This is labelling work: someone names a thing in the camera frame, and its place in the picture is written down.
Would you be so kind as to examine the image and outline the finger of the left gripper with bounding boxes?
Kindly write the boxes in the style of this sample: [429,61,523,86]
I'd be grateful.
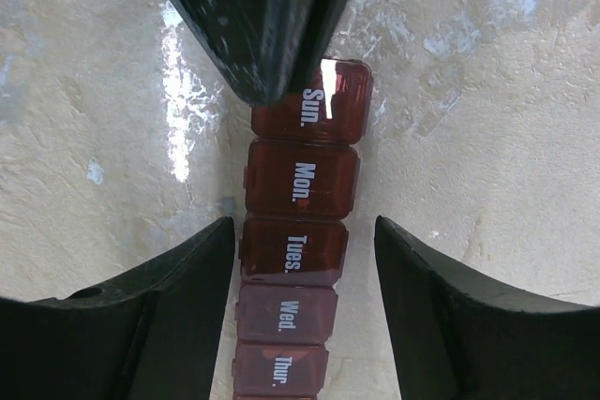
[170,0,313,107]
[288,0,348,91]

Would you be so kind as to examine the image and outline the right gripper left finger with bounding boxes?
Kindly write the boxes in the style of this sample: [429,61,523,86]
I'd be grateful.
[1,217,234,399]

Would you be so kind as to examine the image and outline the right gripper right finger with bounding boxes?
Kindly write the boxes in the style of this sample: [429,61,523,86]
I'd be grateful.
[374,216,599,400]

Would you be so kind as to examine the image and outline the red weekly pill organizer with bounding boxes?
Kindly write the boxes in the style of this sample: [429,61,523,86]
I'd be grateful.
[232,58,373,399]

